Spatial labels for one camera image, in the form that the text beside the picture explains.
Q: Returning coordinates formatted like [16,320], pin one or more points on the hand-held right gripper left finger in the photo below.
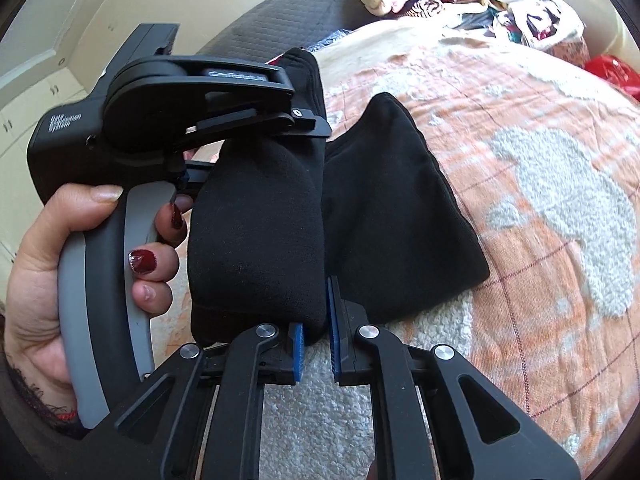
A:
[299,355]

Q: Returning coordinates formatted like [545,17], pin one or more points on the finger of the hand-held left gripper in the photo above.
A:
[270,120]

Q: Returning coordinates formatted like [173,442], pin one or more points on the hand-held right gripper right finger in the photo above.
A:
[334,330]

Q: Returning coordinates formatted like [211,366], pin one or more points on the person's left forearm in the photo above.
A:
[30,415]

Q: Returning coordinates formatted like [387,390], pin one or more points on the plastic bag of clothes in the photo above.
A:
[540,25]

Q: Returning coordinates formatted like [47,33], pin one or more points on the person's left hand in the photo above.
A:
[35,300]

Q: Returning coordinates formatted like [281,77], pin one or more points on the white wardrobe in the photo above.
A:
[30,105]

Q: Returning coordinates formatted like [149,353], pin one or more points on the blue patterned cloth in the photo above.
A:
[332,37]

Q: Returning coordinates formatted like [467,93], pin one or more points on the grey quilted blanket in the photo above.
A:
[290,10]

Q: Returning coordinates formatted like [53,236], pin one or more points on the cream bedspread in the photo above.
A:
[380,35]

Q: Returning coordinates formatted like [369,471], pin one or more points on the peach floral blanket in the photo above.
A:
[500,285]

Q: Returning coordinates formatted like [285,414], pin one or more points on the red plastic bag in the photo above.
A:
[612,72]

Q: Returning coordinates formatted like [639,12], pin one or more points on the white laundry bin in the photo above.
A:
[612,20]

